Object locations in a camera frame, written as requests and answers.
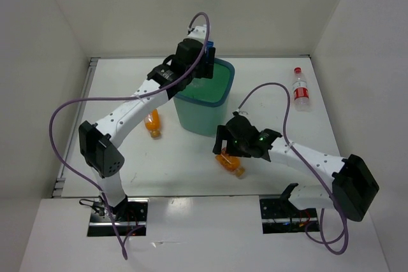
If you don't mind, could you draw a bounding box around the blue label water bottle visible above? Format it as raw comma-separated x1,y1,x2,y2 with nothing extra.
206,40,214,49

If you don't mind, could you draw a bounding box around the orange juice bottle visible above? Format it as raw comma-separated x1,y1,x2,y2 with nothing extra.
144,109,161,139
215,147,245,179

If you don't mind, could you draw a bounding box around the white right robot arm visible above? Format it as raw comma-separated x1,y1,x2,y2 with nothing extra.
213,112,379,222

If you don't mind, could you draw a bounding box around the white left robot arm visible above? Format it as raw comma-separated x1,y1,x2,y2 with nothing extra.
78,38,215,221

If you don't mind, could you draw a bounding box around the green plastic bin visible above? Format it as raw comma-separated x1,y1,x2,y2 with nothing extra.
173,59,235,136

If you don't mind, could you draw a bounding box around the red label clear bottle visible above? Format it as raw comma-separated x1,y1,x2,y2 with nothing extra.
292,67,310,111

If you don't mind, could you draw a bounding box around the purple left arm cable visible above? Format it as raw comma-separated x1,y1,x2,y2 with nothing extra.
49,12,211,260

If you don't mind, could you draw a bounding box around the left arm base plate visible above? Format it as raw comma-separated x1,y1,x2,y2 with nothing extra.
79,197,149,237

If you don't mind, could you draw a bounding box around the aluminium table edge rail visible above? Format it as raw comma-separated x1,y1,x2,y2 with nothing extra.
52,57,100,199

